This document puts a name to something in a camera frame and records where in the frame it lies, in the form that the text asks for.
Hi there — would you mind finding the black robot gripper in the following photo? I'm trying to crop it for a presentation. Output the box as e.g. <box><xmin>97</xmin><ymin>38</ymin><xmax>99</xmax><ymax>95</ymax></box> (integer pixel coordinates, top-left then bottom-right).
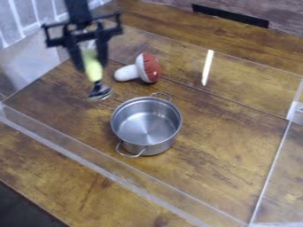
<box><xmin>41</xmin><ymin>0</ymin><xmax>123</xmax><ymax>72</ymax></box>

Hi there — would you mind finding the green handled metal spoon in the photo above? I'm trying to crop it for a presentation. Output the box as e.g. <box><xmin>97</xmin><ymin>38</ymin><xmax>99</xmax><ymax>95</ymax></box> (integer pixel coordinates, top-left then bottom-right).
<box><xmin>81</xmin><ymin>49</ymin><xmax>112</xmax><ymax>100</ymax></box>

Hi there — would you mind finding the red white toy mushroom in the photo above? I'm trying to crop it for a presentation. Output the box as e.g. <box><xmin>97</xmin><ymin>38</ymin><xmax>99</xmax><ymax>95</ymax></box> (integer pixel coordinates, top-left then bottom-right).
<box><xmin>113</xmin><ymin>52</ymin><xmax>161</xmax><ymax>83</ymax></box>

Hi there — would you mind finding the stainless steel pot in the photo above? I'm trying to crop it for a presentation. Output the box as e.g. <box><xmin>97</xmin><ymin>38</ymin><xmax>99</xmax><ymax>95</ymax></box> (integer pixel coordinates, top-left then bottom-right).
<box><xmin>109</xmin><ymin>92</ymin><xmax>183</xmax><ymax>158</ymax></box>

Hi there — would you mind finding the black strip on table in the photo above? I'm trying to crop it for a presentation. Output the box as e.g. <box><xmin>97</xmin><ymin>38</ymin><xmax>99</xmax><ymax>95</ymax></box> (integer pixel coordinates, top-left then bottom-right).
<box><xmin>192</xmin><ymin>4</ymin><xmax>270</xmax><ymax>28</ymax></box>

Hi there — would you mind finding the clear acrylic enclosure panel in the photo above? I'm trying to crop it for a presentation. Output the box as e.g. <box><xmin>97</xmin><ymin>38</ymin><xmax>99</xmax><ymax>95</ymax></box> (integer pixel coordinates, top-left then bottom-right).
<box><xmin>0</xmin><ymin>0</ymin><xmax>303</xmax><ymax>227</ymax></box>

